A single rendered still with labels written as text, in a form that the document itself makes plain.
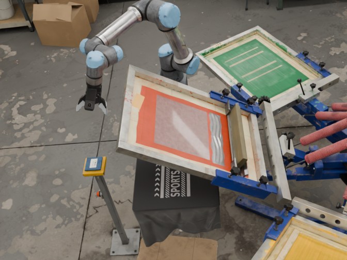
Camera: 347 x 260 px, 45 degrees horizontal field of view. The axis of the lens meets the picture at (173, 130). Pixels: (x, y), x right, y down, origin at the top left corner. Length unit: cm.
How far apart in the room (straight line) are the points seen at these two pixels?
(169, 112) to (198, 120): 17
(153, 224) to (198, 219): 27
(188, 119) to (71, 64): 312
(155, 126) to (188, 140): 18
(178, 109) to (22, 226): 200
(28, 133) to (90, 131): 64
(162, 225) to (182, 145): 63
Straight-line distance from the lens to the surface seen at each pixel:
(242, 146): 213
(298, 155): 239
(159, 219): 246
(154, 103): 218
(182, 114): 222
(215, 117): 233
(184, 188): 241
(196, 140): 214
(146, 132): 202
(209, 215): 243
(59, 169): 402
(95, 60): 190
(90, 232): 353
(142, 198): 241
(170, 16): 217
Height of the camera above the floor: 290
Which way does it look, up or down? 46 degrees down
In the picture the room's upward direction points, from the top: 10 degrees counter-clockwise
